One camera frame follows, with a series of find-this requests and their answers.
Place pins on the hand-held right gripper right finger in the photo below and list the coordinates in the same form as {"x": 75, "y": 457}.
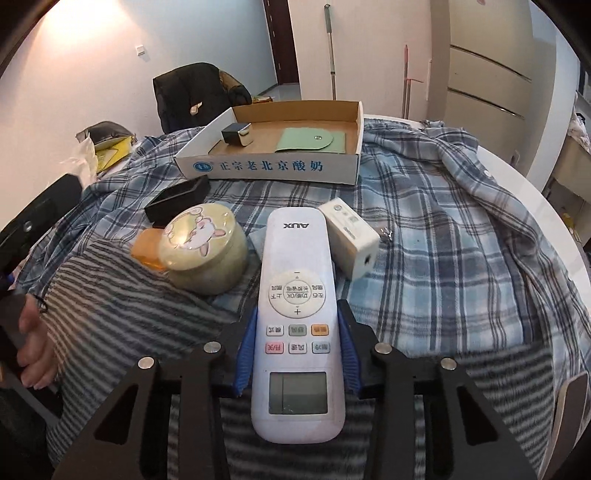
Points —
{"x": 348, "y": 355}

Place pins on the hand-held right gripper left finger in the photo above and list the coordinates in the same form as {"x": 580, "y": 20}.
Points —
{"x": 244, "y": 360}

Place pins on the white remote control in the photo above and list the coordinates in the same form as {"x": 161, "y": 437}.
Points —
{"x": 295, "y": 286}

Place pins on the orange translucent box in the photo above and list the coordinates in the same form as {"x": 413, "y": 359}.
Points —
{"x": 145, "y": 251}

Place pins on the shallow cardboard box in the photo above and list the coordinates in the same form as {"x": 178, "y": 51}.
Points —
{"x": 277, "y": 166}

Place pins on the person's left hand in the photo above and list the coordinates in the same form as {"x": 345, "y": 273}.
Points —
{"x": 39, "y": 341}

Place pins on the plastic bag with yellow contents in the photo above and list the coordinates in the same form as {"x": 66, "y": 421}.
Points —
{"x": 108, "y": 147}

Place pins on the grey striped sweater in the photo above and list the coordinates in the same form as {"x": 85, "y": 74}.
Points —
{"x": 138, "y": 314}

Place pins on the round tin with cartoon lid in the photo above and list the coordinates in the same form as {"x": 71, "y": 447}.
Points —
{"x": 203, "y": 249}

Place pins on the white power adapter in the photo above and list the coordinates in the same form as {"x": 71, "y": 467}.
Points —
{"x": 351, "y": 235}

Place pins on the black rectangular case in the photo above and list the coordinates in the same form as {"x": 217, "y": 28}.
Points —
{"x": 178, "y": 199}

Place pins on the blue plaid shirt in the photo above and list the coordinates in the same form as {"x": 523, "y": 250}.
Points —
{"x": 438, "y": 258}

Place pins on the black jacket on chair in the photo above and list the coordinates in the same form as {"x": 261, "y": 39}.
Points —
{"x": 189, "y": 97}

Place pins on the small black charger cube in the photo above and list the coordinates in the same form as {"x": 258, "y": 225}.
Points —
{"x": 234, "y": 136}

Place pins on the green felt pouch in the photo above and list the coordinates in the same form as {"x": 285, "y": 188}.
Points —
{"x": 304, "y": 141}

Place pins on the dark wooden door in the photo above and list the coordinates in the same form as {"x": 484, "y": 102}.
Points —
{"x": 284, "y": 46}

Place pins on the beige refrigerator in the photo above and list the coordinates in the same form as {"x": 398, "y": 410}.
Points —
{"x": 475, "y": 64}

